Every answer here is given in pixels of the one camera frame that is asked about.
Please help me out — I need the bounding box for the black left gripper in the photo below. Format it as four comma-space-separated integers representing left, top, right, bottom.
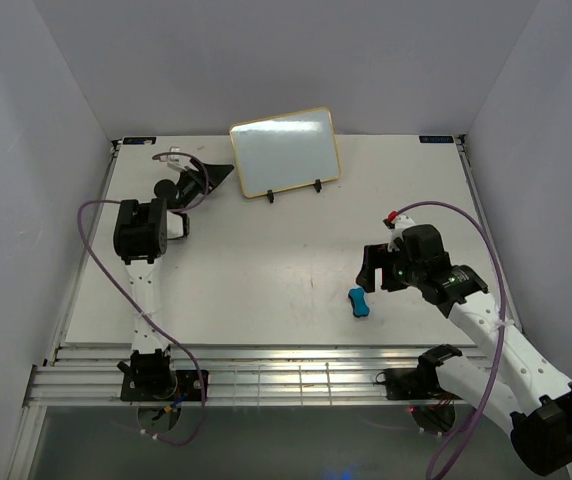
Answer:
177, 158, 234, 211

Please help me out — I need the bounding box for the blue bone-shaped whiteboard eraser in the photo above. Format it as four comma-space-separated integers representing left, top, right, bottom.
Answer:
348, 287, 370, 318

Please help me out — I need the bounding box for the blue label sticker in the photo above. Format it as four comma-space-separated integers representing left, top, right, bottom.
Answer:
418, 135, 454, 144
122, 137, 157, 146

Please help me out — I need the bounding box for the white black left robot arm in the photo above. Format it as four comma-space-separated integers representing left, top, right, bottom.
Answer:
113, 156, 234, 400

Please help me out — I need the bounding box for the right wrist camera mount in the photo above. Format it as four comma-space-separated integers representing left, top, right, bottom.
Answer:
383, 211, 416, 252

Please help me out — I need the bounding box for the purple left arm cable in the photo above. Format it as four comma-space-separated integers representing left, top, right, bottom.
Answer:
76, 152, 212, 447

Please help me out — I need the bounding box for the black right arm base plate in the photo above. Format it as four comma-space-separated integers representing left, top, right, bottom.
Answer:
374, 367, 452, 400

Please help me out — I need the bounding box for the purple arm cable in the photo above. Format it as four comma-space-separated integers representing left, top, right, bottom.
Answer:
76, 152, 212, 447
398, 200, 507, 480

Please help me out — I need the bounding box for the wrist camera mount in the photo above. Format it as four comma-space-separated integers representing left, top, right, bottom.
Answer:
159, 147, 189, 172
383, 211, 416, 252

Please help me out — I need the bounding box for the blue label sticker right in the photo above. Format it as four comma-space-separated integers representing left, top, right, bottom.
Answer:
418, 135, 454, 144

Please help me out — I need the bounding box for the black metal whiteboard stand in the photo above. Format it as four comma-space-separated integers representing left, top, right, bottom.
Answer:
265, 179, 323, 204

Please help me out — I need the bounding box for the blue label sticker left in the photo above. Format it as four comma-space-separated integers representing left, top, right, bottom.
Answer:
122, 137, 157, 146

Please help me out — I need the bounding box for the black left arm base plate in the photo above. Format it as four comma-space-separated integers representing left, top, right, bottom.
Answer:
119, 369, 209, 403

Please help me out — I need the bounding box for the yellow-framed whiteboard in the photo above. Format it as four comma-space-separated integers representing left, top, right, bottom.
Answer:
229, 107, 342, 199

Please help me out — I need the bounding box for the aluminium table edge rail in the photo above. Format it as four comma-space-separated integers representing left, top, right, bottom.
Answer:
23, 344, 567, 409

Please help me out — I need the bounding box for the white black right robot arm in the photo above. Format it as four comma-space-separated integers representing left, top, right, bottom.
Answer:
356, 217, 572, 476

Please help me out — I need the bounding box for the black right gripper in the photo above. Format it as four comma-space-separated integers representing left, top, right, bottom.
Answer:
355, 242, 424, 293

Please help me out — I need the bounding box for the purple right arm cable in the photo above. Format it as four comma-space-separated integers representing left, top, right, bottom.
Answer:
398, 200, 507, 480

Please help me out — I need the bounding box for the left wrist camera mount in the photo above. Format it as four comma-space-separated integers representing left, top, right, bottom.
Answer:
159, 147, 189, 172

